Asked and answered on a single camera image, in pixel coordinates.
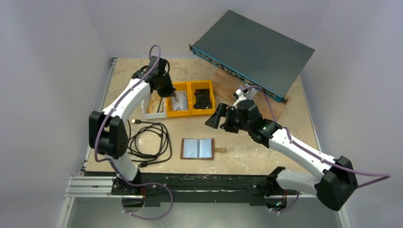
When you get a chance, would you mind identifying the brown leather card holder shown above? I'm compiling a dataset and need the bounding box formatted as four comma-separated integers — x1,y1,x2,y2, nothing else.
180,138,227,160

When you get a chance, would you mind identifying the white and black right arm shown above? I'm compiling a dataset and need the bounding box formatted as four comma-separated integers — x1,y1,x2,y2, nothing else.
205,99,359,211

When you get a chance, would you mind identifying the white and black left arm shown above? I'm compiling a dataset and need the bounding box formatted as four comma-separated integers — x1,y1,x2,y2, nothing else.
88,56,175,194

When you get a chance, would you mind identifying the silver cards stack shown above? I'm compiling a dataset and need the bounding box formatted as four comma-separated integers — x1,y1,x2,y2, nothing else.
171,91,189,111

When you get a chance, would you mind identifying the black cards stack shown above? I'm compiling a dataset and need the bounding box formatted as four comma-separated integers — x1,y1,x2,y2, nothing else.
193,88,212,110

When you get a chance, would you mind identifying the gold cards stack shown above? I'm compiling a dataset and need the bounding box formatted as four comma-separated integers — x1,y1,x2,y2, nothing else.
146,98,165,114

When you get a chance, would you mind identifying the yellow bin left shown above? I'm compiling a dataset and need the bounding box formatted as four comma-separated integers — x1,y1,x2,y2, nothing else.
165,82,191,118

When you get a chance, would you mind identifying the yellow bin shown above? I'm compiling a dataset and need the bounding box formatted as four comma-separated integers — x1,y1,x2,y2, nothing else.
188,80,215,116
165,82,191,118

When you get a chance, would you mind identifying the white plastic bin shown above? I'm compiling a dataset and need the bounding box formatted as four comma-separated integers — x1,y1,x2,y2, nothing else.
141,92,167,120

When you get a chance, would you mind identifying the yellow bin right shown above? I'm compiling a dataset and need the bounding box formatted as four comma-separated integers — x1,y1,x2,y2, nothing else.
188,80,215,116

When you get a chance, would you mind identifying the wooden board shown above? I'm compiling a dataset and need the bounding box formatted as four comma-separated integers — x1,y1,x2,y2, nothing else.
211,69,291,120

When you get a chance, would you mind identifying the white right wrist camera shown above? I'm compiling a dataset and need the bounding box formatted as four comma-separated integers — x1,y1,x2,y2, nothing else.
232,89,247,108

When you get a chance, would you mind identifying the black usb cable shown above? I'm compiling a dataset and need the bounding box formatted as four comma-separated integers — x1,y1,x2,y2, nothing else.
127,119,173,169

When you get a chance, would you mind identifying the blue grey network switch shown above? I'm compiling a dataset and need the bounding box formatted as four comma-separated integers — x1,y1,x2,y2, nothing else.
190,10,315,104

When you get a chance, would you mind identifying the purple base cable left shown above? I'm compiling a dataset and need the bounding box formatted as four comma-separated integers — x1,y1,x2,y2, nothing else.
121,182,174,221

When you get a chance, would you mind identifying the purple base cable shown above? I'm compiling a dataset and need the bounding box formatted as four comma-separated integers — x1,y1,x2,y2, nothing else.
268,189,301,215
121,182,174,221

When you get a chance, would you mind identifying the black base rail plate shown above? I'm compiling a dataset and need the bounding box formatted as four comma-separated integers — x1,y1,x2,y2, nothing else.
111,172,297,209

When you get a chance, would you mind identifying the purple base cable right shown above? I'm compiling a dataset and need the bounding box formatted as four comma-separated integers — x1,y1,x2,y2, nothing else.
268,189,301,215

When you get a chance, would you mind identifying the aluminium frame rail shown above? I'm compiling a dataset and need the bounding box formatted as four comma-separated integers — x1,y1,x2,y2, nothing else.
65,176,113,198

